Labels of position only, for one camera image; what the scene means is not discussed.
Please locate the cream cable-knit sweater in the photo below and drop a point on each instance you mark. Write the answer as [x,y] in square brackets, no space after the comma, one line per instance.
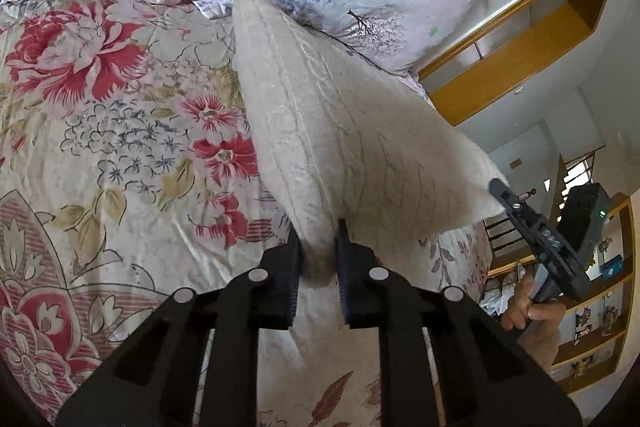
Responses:
[339,140]

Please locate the wooden headboard frame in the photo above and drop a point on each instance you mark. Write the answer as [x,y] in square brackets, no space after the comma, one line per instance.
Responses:
[514,40]

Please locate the floral bed quilt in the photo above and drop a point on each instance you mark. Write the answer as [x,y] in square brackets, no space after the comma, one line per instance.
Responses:
[127,172]

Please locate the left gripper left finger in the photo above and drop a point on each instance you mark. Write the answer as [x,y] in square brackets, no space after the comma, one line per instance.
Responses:
[196,355]

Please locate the person's right hand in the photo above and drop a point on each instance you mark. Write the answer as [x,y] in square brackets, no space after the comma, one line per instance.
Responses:
[521,309]

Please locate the wooden display shelf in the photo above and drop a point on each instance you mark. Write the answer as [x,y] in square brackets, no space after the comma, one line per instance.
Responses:
[595,327]

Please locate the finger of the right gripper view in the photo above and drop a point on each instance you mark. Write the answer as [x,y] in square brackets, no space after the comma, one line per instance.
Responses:
[513,206]

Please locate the black camera box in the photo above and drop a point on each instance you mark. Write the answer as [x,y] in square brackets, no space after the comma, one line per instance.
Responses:
[582,219]

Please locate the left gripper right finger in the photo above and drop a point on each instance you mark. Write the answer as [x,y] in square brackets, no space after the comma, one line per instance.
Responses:
[443,361]

